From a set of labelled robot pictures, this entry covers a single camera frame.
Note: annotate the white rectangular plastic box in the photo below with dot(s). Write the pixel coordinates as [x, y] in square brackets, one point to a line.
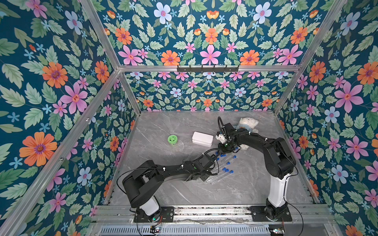
[202, 139]

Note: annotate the black hook rail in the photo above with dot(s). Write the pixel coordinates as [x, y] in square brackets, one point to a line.
[202, 68]

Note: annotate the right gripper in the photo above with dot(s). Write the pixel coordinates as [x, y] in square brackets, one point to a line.
[226, 147]

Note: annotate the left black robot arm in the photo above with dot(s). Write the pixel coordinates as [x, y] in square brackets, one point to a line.
[141, 184]

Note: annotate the aluminium front rail frame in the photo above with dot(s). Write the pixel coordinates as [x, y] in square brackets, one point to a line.
[248, 214]

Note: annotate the white ventilation grille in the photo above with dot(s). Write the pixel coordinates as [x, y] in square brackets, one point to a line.
[186, 230]

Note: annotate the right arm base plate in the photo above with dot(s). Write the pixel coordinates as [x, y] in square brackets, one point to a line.
[270, 213]

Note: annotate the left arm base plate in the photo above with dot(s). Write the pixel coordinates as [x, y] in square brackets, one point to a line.
[163, 215]

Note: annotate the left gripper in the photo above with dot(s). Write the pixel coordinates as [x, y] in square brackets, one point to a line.
[204, 178]

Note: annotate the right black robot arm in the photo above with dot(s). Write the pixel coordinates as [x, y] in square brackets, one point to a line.
[278, 160]

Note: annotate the white teddy bear blue shirt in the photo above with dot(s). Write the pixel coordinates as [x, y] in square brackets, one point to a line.
[250, 125]

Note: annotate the green lidded small jar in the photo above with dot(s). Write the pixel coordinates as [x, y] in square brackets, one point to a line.
[172, 140]

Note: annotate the test tube group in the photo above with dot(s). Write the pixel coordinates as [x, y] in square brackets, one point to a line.
[218, 174]
[222, 177]

